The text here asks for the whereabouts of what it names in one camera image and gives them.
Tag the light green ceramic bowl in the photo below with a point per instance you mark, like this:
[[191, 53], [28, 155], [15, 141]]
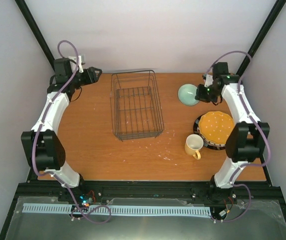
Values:
[[187, 93]]

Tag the black frame post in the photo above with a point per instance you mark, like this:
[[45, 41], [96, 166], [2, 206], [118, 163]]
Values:
[[31, 22], [268, 23]]

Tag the black striped plate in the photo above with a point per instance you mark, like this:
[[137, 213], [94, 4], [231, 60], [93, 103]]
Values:
[[206, 144]]

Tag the black aluminium frame rail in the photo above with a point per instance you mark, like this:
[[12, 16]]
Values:
[[193, 192]]

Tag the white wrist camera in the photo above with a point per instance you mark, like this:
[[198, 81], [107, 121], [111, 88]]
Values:
[[208, 79], [77, 62]]

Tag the light blue slotted cable duct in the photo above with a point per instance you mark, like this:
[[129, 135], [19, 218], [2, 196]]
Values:
[[119, 210]]

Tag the yellow ceramic mug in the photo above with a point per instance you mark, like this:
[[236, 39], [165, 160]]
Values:
[[193, 145]]

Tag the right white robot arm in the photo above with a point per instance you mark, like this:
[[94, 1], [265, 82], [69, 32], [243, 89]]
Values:
[[248, 138]]

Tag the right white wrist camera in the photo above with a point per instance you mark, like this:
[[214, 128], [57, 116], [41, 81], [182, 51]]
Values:
[[208, 79]]

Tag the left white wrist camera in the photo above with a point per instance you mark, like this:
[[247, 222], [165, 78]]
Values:
[[77, 62]]

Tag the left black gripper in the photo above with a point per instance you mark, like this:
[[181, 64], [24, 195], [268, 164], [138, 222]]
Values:
[[91, 77]]

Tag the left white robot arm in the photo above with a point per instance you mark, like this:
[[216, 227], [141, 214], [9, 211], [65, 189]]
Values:
[[44, 151]]

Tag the left black frame post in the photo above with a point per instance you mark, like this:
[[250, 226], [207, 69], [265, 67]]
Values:
[[31, 22]]

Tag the grey wire dish rack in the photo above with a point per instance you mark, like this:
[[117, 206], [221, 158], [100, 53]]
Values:
[[136, 110]]

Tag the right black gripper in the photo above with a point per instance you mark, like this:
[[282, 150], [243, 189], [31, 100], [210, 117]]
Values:
[[200, 97]]

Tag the right black frame post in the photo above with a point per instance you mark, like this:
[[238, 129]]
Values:
[[268, 23]]

